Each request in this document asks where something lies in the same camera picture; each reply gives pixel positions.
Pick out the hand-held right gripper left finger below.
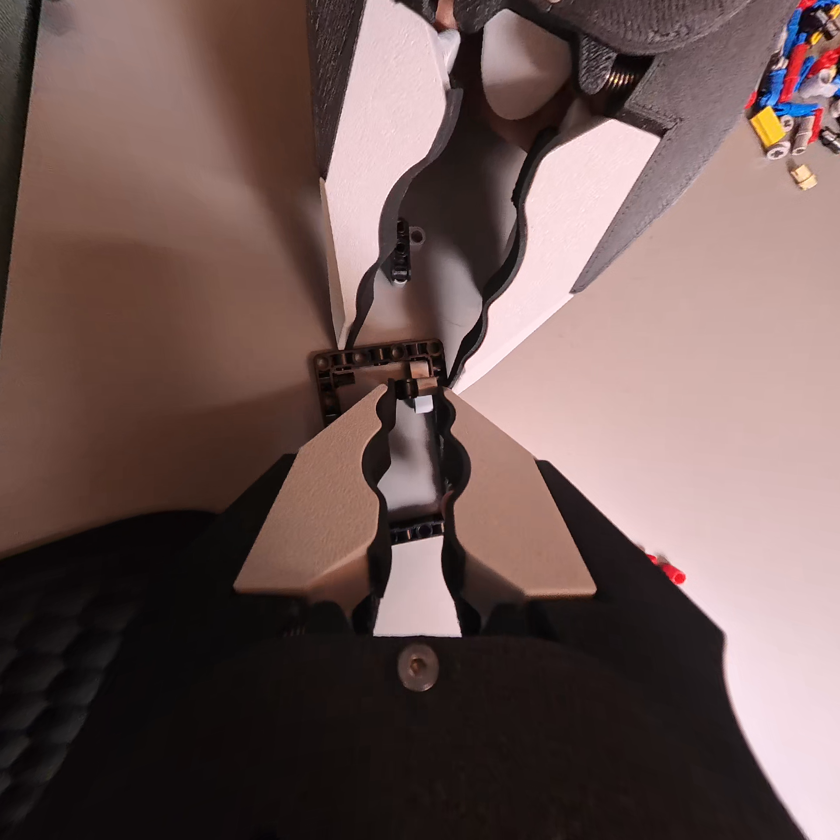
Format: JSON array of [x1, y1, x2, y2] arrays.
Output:
[[233, 384, 399, 631]]

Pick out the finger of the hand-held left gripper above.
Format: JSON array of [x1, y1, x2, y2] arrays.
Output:
[[318, 0, 465, 352], [448, 98, 662, 395]]

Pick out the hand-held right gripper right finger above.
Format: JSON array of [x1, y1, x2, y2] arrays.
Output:
[[436, 386, 599, 624]]

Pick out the pile of small lego pieces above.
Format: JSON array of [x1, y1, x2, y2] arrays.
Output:
[[745, 0, 840, 158]]

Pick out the grey and black lego assembly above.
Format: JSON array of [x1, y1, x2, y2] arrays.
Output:
[[390, 220, 426, 286]]

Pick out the black rectangular lego frame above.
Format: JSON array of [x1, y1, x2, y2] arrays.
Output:
[[311, 339, 448, 546]]

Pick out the grey lego connector assembly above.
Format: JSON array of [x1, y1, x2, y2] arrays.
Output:
[[390, 364, 439, 416]]

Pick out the yellow lego connector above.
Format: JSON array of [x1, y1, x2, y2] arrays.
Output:
[[748, 107, 788, 147]]

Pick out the person's left hand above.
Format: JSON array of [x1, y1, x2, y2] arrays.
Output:
[[459, 39, 573, 156]]

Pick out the green sweatshirt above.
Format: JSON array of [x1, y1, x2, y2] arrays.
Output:
[[0, 0, 40, 329]]

